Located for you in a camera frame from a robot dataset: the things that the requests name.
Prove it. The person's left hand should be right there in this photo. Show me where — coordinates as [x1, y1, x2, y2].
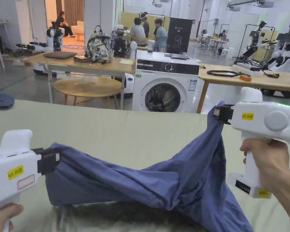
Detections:
[0, 202, 24, 232]

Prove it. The group of people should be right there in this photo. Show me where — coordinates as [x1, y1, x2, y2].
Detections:
[200, 29, 230, 56]

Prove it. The white humanoid robot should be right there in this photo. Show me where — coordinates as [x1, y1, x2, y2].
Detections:
[233, 20, 278, 66]
[15, 21, 65, 53]
[266, 20, 290, 73]

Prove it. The person's right hand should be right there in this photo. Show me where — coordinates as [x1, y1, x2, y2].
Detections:
[240, 139, 290, 194]

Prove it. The round wooden low table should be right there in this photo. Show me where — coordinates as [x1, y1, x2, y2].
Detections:
[53, 76, 123, 110]

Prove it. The blue denim garment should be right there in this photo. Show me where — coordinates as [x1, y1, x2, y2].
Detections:
[0, 93, 15, 111]

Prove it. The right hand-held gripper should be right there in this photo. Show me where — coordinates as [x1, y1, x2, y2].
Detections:
[213, 86, 290, 199]

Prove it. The wooden table with cables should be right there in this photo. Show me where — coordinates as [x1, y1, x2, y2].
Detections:
[196, 63, 290, 114]

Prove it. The wooden table with backpack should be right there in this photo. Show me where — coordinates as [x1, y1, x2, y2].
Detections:
[22, 25, 136, 110]

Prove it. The bed with pale green sheet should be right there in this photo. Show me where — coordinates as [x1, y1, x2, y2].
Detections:
[0, 99, 290, 232]

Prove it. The black standing banner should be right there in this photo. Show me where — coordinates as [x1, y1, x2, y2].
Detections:
[166, 17, 193, 54]

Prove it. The white washing machine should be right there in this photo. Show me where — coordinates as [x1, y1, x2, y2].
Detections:
[132, 50, 201, 114]

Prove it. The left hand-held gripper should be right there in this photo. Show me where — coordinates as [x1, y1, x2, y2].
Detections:
[0, 129, 62, 211]

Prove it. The white and black robot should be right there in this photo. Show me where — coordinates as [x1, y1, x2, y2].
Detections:
[112, 24, 138, 59]

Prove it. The dark blue shirt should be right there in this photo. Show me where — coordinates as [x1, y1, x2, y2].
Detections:
[45, 100, 255, 232]

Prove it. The person's right forearm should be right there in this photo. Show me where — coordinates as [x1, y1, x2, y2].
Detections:
[266, 170, 290, 232]

